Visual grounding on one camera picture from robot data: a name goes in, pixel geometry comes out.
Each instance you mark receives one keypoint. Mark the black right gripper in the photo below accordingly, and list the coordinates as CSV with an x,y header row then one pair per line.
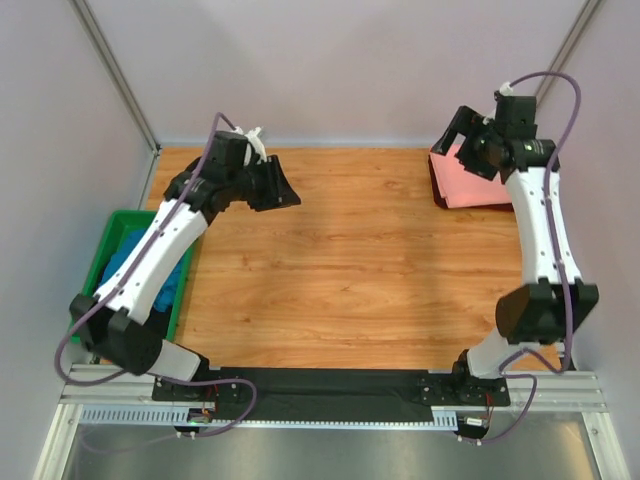
x,y
467,145

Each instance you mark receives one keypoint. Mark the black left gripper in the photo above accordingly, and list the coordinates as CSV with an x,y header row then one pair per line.
x,y
267,182

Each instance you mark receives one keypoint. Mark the pink t-shirt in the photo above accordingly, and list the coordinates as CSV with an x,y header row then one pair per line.
x,y
465,185

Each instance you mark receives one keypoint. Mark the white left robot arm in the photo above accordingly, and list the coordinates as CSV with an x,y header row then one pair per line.
x,y
112,322

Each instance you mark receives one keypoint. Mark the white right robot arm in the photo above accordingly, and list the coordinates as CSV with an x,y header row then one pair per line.
x,y
553,299

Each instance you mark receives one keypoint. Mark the folded maroon t-shirt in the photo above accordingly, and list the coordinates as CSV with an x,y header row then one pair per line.
x,y
440,200

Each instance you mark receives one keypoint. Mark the green plastic bin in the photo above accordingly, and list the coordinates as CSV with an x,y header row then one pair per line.
x,y
117,227

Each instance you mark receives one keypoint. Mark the blue t-shirt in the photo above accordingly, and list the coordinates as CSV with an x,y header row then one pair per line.
x,y
165,298

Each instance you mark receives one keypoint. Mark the right aluminium frame post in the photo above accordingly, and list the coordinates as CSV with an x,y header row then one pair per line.
x,y
586,15

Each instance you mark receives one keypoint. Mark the aluminium frame post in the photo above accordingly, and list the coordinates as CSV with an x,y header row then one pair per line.
x,y
100,43
586,15

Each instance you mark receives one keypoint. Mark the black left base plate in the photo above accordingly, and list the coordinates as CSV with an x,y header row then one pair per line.
x,y
212,385

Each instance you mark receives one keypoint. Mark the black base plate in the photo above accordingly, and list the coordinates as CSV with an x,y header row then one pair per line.
x,y
212,385
447,389

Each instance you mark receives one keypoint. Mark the left aluminium frame post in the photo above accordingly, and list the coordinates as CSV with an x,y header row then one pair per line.
x,y
100,43

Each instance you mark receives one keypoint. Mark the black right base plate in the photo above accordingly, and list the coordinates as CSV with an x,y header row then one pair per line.
x,y
447,389

